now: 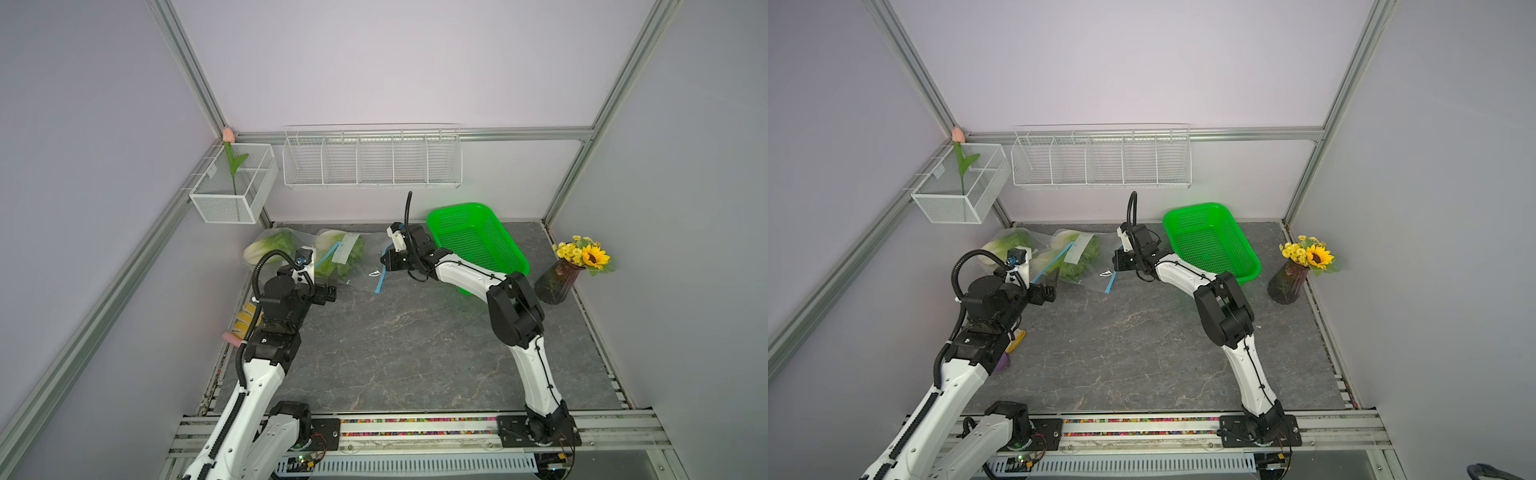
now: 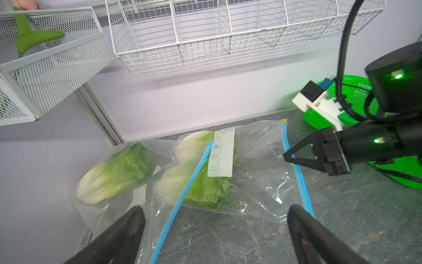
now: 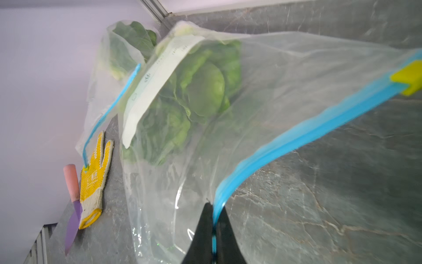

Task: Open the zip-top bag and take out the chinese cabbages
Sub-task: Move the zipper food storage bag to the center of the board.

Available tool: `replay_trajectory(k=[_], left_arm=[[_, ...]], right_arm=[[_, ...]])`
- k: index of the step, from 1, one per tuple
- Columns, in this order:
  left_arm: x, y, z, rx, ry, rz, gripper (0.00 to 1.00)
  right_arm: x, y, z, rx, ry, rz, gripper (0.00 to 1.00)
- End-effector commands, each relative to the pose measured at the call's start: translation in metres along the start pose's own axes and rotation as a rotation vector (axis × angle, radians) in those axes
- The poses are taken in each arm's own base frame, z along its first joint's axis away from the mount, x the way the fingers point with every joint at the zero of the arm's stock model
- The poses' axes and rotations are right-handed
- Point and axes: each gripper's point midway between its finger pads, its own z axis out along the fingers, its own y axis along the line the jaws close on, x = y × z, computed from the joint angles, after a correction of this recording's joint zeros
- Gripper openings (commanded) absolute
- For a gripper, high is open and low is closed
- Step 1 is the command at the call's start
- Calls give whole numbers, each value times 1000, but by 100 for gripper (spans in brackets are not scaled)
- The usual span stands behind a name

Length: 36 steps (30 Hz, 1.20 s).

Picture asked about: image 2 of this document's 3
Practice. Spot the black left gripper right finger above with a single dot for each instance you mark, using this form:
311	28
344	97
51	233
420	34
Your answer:
314	243

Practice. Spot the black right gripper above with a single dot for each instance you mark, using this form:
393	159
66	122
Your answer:
322	142

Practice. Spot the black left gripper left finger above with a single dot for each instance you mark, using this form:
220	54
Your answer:
119	244

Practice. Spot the clear zip-top bag blue seal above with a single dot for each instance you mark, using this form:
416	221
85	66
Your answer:
264	186

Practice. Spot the chinese cabbage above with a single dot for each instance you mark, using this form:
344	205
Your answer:
190	149
129	168
206	192

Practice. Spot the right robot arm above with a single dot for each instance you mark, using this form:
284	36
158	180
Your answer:
395	78

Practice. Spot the green plastic basket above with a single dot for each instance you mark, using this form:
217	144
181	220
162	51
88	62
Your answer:
393	148

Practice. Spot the artificial pink tulip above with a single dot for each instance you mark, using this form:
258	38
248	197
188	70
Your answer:
27	38

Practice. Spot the white mesh wall basket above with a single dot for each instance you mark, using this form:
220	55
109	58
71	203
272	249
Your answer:
48	73

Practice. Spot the white wire wall shelf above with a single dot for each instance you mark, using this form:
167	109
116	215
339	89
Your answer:
154	35

